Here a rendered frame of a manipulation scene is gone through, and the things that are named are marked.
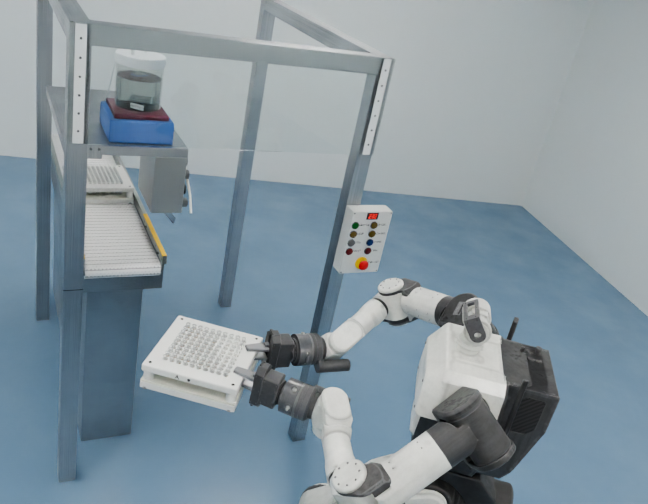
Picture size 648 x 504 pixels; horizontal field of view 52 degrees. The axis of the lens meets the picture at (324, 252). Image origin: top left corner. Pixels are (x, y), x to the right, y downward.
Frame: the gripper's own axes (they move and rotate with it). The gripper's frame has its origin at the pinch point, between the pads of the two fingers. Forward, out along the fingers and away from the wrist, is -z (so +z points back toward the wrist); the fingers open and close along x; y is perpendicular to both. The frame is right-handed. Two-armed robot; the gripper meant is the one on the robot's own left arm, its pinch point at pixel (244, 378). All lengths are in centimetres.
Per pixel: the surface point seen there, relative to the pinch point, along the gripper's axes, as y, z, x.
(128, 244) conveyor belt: 64, -73, 15
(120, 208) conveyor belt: 88, -93, 15
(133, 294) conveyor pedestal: 63, -68, 34
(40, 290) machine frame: 112, -147, 88
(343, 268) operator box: 92, 1, 9
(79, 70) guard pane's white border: 31, -74, -53
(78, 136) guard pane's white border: 31, -74, -34
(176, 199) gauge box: 58, -54, -12
